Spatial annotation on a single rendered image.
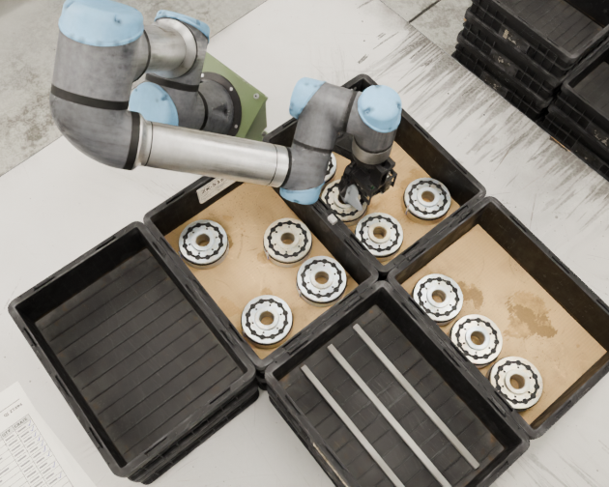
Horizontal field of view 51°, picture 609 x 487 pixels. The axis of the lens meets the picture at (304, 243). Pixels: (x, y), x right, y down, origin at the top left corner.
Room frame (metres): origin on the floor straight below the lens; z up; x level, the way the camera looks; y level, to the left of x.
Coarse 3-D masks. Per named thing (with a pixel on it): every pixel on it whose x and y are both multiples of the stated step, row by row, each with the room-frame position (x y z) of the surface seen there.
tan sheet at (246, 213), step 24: (240, 192) 0.69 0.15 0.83; (264, 192) 0.69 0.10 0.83; (216, 216) 0.63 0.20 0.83; (240, 216) 0.63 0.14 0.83; (264, 216) 0.63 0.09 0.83; (288, 216) 0.63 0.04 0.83; (168, 240) 0.56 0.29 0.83; (240, 240) 0.57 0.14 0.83; (288, 240) 0.58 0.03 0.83; (312, 240) 0.58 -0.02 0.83; (240, 264) 0.52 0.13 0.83; (264, 264) 0.52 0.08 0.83; (216, 288) 0.46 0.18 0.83; (240, 288) 0.46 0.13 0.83; (264, 288) 0.47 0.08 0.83; (288, 288) 0.47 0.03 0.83; (240, 312) 0.41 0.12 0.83; (312, 312) 0.42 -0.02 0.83
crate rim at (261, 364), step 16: (160, 208) 0.59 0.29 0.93; (320, 208) 0.61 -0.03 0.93; (160, 240) 0.52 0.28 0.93; (176, 256) 0.48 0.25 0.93; (208, 304) 0.39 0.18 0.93; (336, 304) 0.40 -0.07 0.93; (224, 320) 0.36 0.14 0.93; (320, 320) 0.37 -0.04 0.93; (240, 336) 0.33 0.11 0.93; (304, 336) 0.34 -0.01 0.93; (256, 368) 0.28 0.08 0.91
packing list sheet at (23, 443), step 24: (0, 408) 0.21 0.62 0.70; (24, 408) 0.22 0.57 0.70; (0, 432) 0.16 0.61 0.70; (24, 432) 0.17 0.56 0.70; (48, 432) 0.17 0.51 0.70; (0, 456) 0.12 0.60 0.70; (24, 456) 0.12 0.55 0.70; (48, 456) 0.12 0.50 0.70; (0, 480) 0.07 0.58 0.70; (24, 480) 0.07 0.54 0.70; (48, 480) 0.08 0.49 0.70; (72, 480) 0.08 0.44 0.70
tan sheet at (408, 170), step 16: (336, 160) 0.78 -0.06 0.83; (400, 160) 0.79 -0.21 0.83; (336, 176) 0.74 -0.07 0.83; (400, 176) 0.75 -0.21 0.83; (416, 176) 0.75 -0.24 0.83; (320, 192) 0.70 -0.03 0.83; (400, 192) 0.71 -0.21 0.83; (368, 208) 0.67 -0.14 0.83; (384, 208) 0.67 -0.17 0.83; (400, 208) 0.67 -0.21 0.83; (400, 224) 0.63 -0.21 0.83; (416, 224) 0.63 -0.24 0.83; (432, 224) 0.63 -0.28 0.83; (416, 240) 0.60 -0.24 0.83
